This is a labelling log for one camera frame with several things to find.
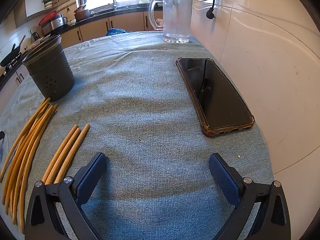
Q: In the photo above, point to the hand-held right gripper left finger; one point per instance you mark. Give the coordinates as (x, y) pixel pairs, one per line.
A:
(91, 177)

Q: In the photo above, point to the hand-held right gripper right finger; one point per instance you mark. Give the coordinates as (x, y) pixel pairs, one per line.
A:
(222, 177)

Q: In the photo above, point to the wooden chopstick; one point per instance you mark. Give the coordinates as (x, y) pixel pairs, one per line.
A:
(18, 165)
(75, 148)
(29, 165)
(61, 150)
(22, 170)
(22, 135)
(65, 152)
(17, 155)

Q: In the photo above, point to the dark grey perforated utensil holder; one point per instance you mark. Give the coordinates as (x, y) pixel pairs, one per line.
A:
(51, 70)

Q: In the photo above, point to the grey-blue table cloth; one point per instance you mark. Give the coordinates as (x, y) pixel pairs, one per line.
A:
(150, 120)

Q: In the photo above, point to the smartphone in brown clear case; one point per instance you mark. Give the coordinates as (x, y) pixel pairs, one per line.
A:
(217, 95)

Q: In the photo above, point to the black frying pan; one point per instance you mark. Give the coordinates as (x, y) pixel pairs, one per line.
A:
(10, 55)

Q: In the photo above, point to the blue plastic bag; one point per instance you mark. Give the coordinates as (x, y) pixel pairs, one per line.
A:
(115, 31)

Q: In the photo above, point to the steel kettle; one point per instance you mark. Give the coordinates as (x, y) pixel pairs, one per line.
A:
(35, 37)

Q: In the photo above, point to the silver rice cooker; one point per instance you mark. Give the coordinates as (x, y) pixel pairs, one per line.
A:
(53, 22)

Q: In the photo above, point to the clear glass pitcher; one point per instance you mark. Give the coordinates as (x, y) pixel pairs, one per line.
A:
(176, 17)

